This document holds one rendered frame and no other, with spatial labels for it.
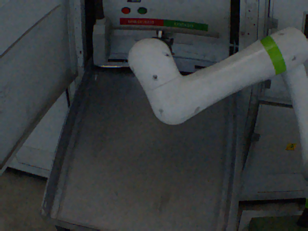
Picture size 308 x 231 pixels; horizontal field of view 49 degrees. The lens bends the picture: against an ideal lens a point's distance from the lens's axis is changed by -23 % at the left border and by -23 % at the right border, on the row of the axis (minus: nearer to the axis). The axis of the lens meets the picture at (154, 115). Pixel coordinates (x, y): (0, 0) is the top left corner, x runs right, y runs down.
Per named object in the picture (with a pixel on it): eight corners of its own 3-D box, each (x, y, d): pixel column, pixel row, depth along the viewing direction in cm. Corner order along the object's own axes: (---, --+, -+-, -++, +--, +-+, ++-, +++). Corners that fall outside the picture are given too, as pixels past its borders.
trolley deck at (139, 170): (229, 247, 109) (233, 240, 104) (44, 221, 115) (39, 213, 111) (241, 100, 155) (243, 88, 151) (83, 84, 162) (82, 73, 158)
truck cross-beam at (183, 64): (234, 78, 153) (234, 67, 149) (93, 65, 159) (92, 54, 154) (233, 70, 156) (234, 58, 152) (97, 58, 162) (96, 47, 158)
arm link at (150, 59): (156, 32, 99) (116, 51, 102) (180, 76, 101) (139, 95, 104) (162, 29, 113) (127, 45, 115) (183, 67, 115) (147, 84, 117)
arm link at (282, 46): (311, 60, 108) (294, 28, 110) (318, 53, 96) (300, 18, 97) (273, 80, 111) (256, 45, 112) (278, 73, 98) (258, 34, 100)
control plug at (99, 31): (106, 64, 145) (104, 27, 132) (93, 64, 145) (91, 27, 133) (111, 51, 150) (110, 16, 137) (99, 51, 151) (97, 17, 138)
